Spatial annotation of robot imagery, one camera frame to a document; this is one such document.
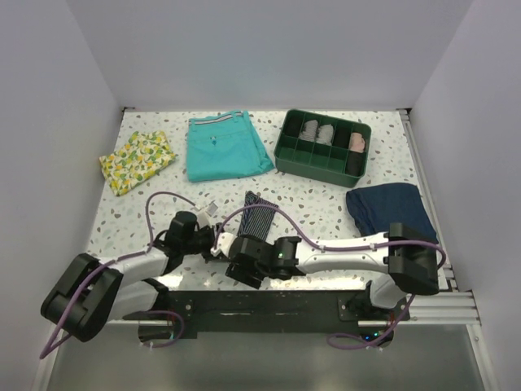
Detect navy white striped underwear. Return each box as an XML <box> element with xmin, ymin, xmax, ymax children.
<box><xmin>238</xmin><ymin>191</ymin><xmax>278</xmax><ymax>240</ymax></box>

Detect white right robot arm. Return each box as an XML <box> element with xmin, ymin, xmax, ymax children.
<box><xmin>211</xmin><ymin>223</ymin><xmax>442</xmax><ymax>320</ymax></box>

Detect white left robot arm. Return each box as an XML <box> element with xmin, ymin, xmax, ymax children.
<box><xmin>41</xmin><ymin>211</ymin><xmax>220</xmax><ymax>342</ymax></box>

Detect lemon print folded cloth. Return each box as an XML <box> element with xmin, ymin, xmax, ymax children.
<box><xmin>99</xmin><ymin>130</ymin><xmax>177</xmax><ymax>196</ymax></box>

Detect teal folded shorts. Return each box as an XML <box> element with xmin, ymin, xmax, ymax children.
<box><xmin>186</xmin><ymin>111</ymin><xmax>274</xmax><ymax>182</ymax></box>

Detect dark blue folded garment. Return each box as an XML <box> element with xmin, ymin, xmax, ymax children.
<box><xmin>346</xmin><ymin>183</ymin><xmax>439</xmax><ymax>244</ymax></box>

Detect green divided organizer box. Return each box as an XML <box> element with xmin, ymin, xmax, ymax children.
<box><xmin>274</xmin><ymin>109</ymin><xmax>371</xmax><ymax>188</ymax></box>

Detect grey rolled sock left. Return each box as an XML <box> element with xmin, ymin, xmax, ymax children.
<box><xmin>299</xmin><ymin>120</ymin><xmax>318</xmax><ymax>143</ymax></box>

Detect white grey rolled sock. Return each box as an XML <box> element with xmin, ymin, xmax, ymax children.
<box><xmin>316</xmin><ymin>124</ymin><xmax>335</xmax><ymax>146</ymax></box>

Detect black rolled garment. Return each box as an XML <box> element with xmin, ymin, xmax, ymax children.
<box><xmin>332</xmin><ymin>121</ymin><xmax>352</xmax><ymax>149</ymax></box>

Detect pink rolled garment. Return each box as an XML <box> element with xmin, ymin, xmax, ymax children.
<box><xmin>348</xmin><ymin>132</ymin><xmax>366</xmax><ymax>153</ymax></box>

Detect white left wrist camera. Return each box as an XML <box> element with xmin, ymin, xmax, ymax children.
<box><xmin>194</xmin><ymin>201</ymin><xmax>218</xmax><ymax>229</ymax></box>

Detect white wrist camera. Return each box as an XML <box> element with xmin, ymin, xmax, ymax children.
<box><xmin>211</xmin><ymin>232</ymin><xmax>237</xmax><ymax>257</ymax></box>
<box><xmin>194</xmin><ymin>201</ymin><xmax>218</xmax><ymax>229</ymax></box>

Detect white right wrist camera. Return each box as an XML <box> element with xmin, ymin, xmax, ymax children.
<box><xmin>211</xmin><ymin>232</ymin><xmax>237</xmax><ymax>257</ymax></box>

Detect aluminium frame rail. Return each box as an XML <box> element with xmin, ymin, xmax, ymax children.
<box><xmin>398</xmin><ymin>109</ymin><xmax>501</xmax><ymax>390</ymax></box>

